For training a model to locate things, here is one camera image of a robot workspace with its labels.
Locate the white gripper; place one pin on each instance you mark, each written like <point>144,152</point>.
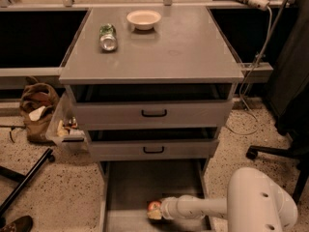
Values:
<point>168,207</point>

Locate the red apple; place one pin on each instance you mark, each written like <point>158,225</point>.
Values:
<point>154,205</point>

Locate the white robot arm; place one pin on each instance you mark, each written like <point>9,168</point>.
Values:
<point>254,203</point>

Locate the bottom drawer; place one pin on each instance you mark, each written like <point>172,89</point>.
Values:
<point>130,186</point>

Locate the drawer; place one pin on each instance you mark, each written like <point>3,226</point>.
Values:
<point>130,186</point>
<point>149,114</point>
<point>153,144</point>

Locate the middle drawer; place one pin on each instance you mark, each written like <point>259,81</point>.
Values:
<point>153,144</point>

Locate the top drawer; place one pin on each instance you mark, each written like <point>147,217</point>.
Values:
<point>149,114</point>

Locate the grey drawer cabinet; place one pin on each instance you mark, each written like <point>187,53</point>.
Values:
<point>183,58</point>

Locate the clear plastic bin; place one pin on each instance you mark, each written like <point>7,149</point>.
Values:
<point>63,129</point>

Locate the brown shoe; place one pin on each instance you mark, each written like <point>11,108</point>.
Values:
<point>22,224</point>

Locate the black metal stand leg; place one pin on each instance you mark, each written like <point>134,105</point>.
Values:
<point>22,180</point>

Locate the brown bag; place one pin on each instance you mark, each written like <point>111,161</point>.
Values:
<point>37,105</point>

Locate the green soda can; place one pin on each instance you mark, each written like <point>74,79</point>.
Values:
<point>108,37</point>

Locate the white bowl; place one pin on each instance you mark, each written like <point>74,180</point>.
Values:
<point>143,19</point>

